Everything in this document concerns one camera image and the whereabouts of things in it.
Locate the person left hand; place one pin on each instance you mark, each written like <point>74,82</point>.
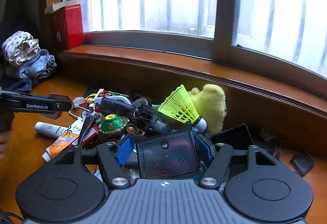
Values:
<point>4,142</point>

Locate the black open box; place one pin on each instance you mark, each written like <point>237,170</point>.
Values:
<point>238,138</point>

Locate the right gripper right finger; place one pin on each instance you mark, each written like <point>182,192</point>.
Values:
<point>216,158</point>

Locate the white cosmetic tube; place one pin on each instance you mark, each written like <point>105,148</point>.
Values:
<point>50,130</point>

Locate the small black lid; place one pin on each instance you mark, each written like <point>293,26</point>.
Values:
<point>302,163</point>

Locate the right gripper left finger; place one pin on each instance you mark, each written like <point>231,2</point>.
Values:
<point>111,160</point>

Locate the left red cardboard box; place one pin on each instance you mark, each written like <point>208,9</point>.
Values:
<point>66,24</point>

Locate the green spinning top toy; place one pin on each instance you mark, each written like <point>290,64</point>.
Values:
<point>113,124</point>

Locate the small yellow plush toy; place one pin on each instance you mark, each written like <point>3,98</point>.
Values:
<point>210,103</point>

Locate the dark smoked plastic case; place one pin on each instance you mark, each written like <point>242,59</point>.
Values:
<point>62,104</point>

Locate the orange toothpaste tube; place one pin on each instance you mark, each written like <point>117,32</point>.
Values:
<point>66,139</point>

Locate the pile of clothes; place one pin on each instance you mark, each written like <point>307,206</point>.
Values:
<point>25,63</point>

